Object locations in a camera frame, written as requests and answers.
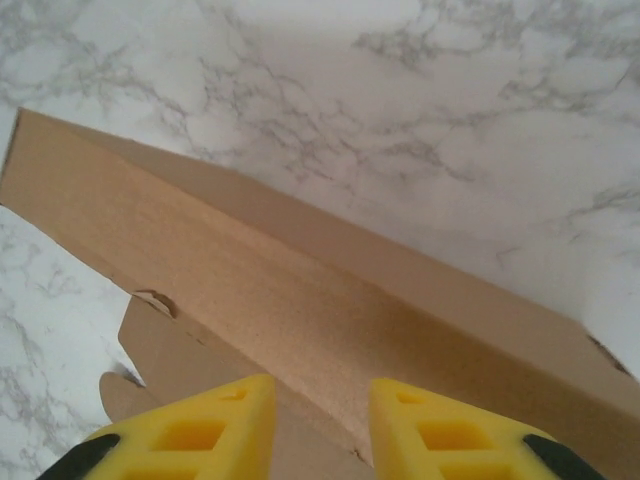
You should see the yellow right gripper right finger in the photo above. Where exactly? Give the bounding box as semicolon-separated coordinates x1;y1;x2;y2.
368;377;609;480

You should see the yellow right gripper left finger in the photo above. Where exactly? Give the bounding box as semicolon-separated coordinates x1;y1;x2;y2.
42;373;277;480

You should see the brown cardboard box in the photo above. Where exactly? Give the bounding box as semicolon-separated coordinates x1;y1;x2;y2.
0;106;640;480

